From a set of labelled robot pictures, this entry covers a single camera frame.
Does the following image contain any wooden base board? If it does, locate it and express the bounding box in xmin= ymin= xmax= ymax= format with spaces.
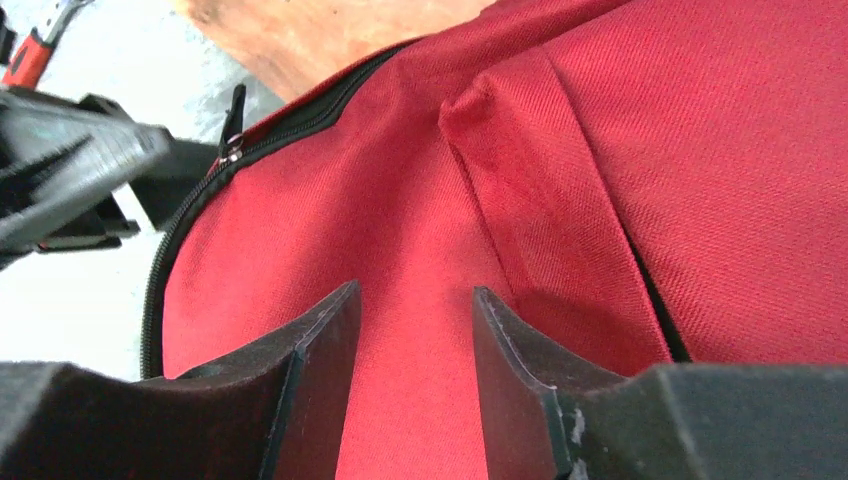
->
xmin=173 ymin=0 xmax=489 ymax=100

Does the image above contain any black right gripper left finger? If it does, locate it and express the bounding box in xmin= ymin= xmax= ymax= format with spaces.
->
xmin=1 ymin=281 xmax=361 ymax=479

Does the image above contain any red handled adjustable wrench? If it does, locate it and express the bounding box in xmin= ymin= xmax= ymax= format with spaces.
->
xmin=2 ymin=0 xmax=91 ymax=90

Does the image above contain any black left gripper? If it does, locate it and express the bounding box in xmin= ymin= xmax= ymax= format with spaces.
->
xmin=1 ymin=89 xmax=217 ymax=268

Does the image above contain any red backpack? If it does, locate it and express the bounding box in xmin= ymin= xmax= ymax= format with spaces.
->
xmin=150 ymin=1 xmax=847 ymax=479

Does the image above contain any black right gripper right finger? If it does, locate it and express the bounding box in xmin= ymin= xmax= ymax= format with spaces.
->
xmin=472 ymin=287 xmax=847 ymax=479

